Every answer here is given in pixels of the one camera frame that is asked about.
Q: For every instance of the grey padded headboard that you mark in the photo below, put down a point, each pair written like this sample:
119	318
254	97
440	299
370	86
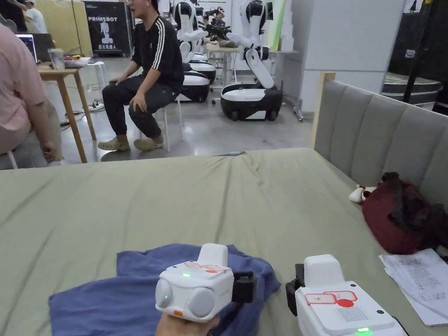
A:
378	136

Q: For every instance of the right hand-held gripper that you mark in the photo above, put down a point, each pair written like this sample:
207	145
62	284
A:
336	315

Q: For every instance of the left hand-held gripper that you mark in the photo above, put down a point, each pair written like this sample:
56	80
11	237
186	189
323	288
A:
196	280

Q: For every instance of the white wheeled robot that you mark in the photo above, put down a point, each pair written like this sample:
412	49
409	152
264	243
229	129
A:
190	38
252	59

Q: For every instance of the stack of printed papers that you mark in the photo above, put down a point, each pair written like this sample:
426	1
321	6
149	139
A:
420	283

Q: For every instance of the white power strip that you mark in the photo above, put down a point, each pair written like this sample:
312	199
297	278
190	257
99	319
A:
96	106

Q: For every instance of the black standing banner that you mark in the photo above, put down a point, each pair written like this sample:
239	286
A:
105	28

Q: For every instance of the person's left hand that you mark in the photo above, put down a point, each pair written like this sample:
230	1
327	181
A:
178	327

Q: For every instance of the dark blue shirt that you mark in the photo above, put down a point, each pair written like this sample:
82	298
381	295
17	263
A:
115	301

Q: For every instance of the bed with pale green sheet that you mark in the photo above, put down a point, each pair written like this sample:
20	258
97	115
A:
175	203

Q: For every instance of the dark red plush toy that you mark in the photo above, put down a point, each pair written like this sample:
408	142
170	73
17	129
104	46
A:
395	217

